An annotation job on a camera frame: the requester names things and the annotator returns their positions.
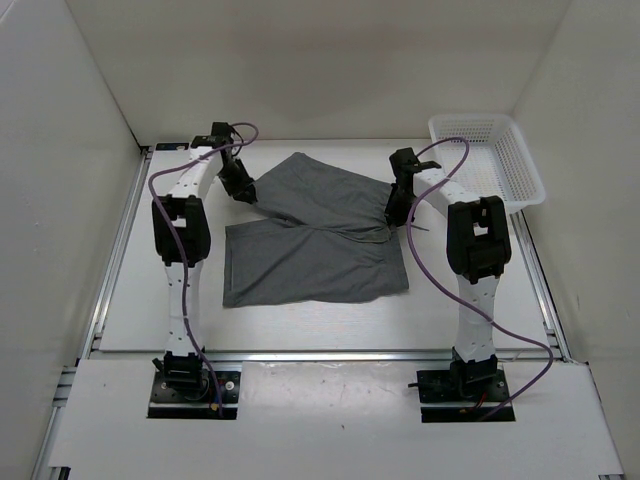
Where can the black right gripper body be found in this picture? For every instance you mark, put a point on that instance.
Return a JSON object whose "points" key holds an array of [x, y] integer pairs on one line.
{"points": [[400, 206]]}

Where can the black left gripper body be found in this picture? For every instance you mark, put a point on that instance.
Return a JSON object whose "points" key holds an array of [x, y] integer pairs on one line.
{"points": [[234, 177]]}

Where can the grey cotton shorts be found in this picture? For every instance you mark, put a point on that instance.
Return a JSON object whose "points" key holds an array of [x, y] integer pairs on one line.
{"points": [[324, 238]]}

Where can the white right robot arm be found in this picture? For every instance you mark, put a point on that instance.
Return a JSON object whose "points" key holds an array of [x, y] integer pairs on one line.
{"points": [[477, 248]]}

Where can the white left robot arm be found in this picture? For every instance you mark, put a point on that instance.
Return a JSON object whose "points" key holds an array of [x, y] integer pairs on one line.
{"points": [[182, 236]]}

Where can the white perforated plastic basket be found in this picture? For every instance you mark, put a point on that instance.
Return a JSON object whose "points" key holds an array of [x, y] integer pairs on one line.
{"points": [[499, 161]]}

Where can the aluminium front frame rail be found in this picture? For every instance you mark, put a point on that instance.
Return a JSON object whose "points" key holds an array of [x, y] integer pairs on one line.
{"points": [[331, 356]]}

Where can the aluminium frame rail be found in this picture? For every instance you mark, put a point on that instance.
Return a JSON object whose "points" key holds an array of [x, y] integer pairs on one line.
{"points": [[331, 356], [94, 325], [550, 317]]}

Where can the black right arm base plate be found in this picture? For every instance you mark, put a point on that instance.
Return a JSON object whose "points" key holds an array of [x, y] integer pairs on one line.
{"points": [[441, 402]]}

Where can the aluminium right frame rail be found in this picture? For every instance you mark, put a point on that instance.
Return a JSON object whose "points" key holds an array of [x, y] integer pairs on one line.
{"points": [[550, 317]]}

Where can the aluminium left frame rail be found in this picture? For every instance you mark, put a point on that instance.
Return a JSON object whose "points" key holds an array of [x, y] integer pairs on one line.
{"points": [[94, 325]]}

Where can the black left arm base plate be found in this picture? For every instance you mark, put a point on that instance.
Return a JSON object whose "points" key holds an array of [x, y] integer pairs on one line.
{"points": [[167, 402]]}

